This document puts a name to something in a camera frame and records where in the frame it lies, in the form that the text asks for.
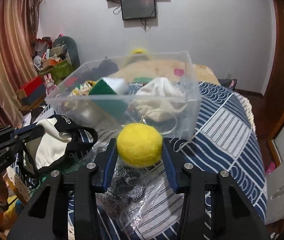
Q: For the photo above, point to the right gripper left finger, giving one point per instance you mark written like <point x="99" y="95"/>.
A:
<point x="46" y="214"/>

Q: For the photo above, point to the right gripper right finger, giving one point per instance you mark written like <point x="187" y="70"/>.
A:
<point x="214" y="206"/>

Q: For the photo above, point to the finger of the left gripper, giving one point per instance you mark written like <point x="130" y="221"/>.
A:
<point x="30" y="132"/>

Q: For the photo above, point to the black white face mask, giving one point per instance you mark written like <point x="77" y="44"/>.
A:
<point x="57" y="143"/>

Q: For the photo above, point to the floral yellow fabric scrunchie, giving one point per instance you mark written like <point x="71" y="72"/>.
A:
<point x="80" y="90"/>

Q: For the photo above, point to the yellow green sponge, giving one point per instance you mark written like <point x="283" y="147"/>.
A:
<point x="104" y="97"/>

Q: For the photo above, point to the yellow felt ball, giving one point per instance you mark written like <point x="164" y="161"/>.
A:
<point x="139" y="145"/>

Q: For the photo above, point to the red box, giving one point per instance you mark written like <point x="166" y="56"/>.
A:
<point x="29" y="87"/>

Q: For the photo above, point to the pink rabbit toy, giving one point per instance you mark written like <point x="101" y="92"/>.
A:
<point x="49" y="84"/>

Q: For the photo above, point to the green cardboard box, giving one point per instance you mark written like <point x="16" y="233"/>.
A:
<point x="58" y="72"/>

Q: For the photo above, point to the blue white patterned tablecloth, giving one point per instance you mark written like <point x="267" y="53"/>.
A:
<point x="224" y="139"/>

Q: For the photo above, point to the grey green neck pillow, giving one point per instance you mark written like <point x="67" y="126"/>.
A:
<point x="73" y="56"/>

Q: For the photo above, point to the white foam block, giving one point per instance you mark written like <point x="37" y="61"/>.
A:
<point x="118" y="85"/>

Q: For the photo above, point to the silver scrubber in bag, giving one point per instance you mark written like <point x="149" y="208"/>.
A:
<point x="132" y="193"/>

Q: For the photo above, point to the striped red gold curtain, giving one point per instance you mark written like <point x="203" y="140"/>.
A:
<point x="16" y="65"/>

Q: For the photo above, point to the yellow foam arch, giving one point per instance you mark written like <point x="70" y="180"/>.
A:
<point x="137" y="51"/>

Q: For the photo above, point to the clear plastic storage bin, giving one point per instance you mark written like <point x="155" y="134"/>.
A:
<point x="181" y="126"/>

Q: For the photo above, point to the grey backpack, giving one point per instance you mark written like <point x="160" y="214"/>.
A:
<point x="228" y="83"/>

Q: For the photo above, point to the beige bed blanket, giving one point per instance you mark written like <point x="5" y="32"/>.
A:
<point x="173" y="70"/>

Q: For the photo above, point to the cream drawstring pouch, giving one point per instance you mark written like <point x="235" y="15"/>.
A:
<point x="157" y="106"/>

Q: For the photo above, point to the small wall monitor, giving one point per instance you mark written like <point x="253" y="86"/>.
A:
<point x="138" y="9"/>

